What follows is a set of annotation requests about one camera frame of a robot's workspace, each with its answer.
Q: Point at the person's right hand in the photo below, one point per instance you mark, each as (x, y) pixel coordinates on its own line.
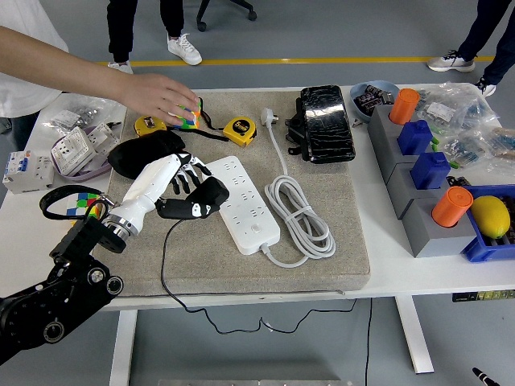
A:
(157, 94)

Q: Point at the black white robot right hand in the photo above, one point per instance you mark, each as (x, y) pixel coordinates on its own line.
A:
(482, 377)

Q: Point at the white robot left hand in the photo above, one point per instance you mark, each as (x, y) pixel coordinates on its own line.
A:
(149, 189)

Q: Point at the large colourful puzzle cube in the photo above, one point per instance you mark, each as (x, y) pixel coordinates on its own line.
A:
(189, 120)

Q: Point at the black power adapter plug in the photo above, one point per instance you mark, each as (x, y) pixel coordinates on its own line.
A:
(213, 191)

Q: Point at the white power strip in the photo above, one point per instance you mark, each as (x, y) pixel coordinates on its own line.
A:
(249, 217)

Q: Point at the person's right forearm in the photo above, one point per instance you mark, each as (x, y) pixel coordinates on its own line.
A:
(60, 64)

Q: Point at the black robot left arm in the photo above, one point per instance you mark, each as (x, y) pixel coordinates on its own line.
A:
(32, 317)

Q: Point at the small yellow tape measure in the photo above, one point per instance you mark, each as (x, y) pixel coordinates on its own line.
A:
(147, 126)

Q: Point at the black cloth pouch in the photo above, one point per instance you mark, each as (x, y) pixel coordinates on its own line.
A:
(133, 154)

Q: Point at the person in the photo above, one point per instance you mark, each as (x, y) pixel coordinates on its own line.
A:
(183, 48)
(479, 36)
(24, 96)

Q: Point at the purple flat band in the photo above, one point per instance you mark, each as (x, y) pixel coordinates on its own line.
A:
(92, 173)

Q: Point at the white socket module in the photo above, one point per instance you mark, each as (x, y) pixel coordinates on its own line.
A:
(102, 136)
(72, 150)

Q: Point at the small colourful puzzle cube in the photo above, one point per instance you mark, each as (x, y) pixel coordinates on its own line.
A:
(80, 201)

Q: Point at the white table leg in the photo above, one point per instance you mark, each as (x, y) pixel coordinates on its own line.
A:
(414, 342)
(122, 350)

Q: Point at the clear bag metal parts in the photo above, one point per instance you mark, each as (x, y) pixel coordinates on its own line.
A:
(80, 112)

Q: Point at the black table control panel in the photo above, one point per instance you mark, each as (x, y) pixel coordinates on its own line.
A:
(462, 297)

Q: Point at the black office chair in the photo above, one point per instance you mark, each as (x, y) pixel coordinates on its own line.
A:
(241, 6)

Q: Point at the white circuit breaker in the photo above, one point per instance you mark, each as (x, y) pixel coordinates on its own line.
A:
(24, 173)

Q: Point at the blue plastic bin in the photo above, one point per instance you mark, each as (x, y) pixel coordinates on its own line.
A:
(483, 251)

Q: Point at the grey slotted block holder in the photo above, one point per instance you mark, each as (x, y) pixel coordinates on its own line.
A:
(438, 243)

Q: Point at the yellow lemon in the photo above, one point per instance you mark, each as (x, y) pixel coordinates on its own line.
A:
(491, 217)

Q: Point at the orange cylinder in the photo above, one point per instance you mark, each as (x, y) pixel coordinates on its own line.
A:
(450, 207)
(404, 105)

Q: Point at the black glossy cracked case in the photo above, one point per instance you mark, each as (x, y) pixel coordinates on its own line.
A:
(328, 124)

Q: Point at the grey-brown mat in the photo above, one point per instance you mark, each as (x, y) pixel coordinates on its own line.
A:
(322, 221)

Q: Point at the light blue bowl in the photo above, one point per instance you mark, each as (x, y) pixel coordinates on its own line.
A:
(356, 96)

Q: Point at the small metal clip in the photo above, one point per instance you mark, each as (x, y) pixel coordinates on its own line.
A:
(357, 122)

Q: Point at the blue block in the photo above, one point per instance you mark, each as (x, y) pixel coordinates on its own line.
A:
(414, 138)
(430, 171)

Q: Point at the black electronic parts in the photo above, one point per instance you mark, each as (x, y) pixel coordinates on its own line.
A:
(374, 98)

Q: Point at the clear bag blue parts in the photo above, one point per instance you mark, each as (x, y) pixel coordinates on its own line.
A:
(462, 146)

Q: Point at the clear bag brown parts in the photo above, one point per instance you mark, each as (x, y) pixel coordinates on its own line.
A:
(503, 142)

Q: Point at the clear bag white label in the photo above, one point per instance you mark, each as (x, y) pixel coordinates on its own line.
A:
(454, 104)

